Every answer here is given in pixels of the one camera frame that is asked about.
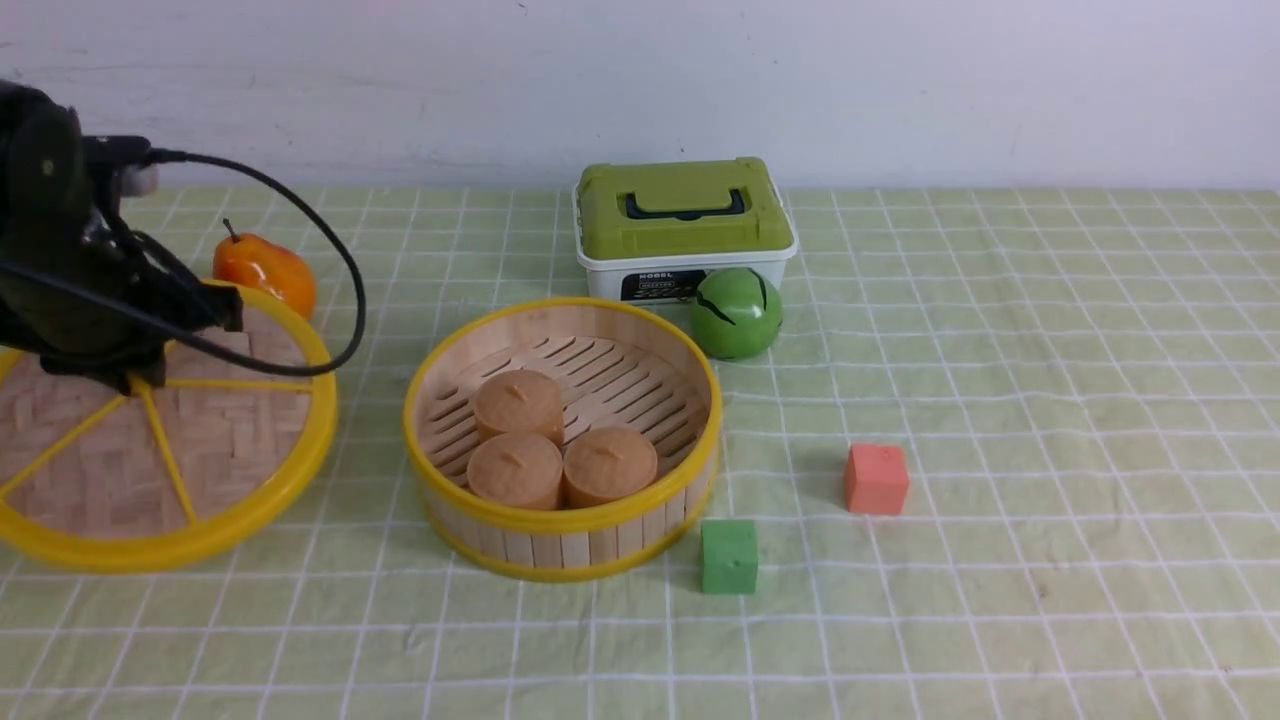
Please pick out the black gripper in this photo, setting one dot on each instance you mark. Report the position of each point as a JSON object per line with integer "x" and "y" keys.
{"x": 48, "y": 194}

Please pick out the yellow woven steamer lid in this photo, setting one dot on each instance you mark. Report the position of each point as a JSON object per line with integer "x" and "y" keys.
{"x": 99, "y": 482}

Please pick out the bamboo steamer basket yellow rim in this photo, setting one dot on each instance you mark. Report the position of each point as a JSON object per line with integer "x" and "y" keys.
{"x": 615, "y": 364}

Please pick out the orange toy pear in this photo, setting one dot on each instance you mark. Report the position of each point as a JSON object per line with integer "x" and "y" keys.
{"x": 251, "y": 261}

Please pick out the tan bun rear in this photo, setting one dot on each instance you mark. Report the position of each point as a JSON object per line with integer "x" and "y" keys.
{"x": 519, "y": 401}

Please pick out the tan bun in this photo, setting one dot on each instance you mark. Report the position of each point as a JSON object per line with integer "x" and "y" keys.
{"x": 519, "y": 401}
{"x": 518, "y": 470}
{"x": 606, "y": 464}

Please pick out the tan bun front left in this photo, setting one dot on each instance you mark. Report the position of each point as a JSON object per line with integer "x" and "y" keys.
{"x": 518, "y": 470}

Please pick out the tan bun front right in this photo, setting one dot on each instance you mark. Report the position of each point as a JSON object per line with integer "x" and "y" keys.
{"x": 606, "y": 464}

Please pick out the green lidded storage box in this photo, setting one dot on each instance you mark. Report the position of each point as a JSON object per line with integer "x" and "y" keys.
{"x": 648, "y": 233}

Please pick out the green toy watermelon ball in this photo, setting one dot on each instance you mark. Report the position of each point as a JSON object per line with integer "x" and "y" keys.
{"x": 735, "y": 314}

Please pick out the green foam cube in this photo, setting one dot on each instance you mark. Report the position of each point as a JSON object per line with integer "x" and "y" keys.
{"x": 729, "y": 556}

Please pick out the red foam cube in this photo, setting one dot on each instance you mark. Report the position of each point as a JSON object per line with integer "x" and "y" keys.
{"x": 876, "y": 479}

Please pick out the green checkered tablecloth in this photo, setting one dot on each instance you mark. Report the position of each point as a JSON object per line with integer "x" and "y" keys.
{"x": 1084, "y": 384}

